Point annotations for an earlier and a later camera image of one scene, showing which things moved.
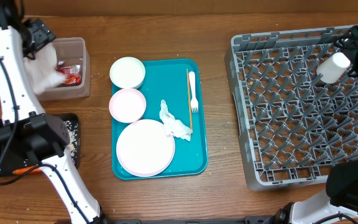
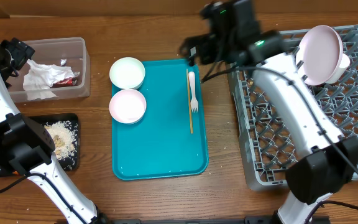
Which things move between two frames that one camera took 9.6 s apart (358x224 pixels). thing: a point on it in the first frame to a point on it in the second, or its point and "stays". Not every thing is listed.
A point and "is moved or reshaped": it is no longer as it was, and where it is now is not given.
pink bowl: x=127 y=105 stays
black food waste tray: x=5 y=157 stays
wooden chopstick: x=189 y=99 stays
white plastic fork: x=194 y=102 stays
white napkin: x=43 y=71 is moved or reshaped
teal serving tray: x=167 y=79 stays
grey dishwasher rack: x=293 y=126 stays
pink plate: x=143 y=149 to x=319 y=55
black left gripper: x=45 y=34 to x=20 y=51
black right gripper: x=348 y=42 to x=207 y=39
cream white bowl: x=127 y=72 stays
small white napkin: x=174 y=127 to x=40 y=94
